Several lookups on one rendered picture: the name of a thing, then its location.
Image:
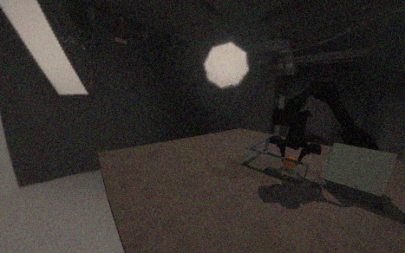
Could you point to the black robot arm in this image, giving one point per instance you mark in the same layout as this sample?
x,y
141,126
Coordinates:
x,y
352,135

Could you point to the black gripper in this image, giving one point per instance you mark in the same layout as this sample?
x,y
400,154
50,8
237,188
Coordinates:
x,y
310,148

